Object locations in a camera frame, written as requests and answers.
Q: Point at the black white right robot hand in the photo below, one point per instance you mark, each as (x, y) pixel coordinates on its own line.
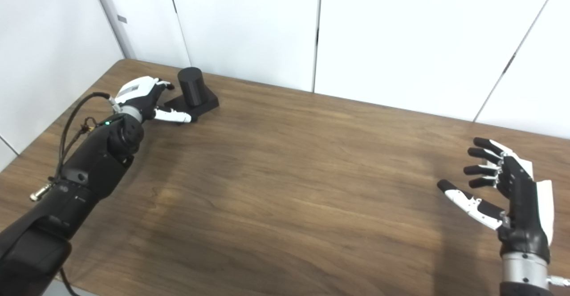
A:
(525, 216)

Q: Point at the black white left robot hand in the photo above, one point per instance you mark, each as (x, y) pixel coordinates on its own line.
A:
(138, 91)

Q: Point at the black cylinder peg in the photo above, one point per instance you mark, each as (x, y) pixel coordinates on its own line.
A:
(191, 87)

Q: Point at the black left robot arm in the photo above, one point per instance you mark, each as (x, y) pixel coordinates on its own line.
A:
(89, 167)

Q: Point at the small gray tag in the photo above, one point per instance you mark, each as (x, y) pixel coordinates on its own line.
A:
(121, 19)

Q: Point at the gray vertical wall post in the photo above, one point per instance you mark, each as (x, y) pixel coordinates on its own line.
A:
(111, 15)

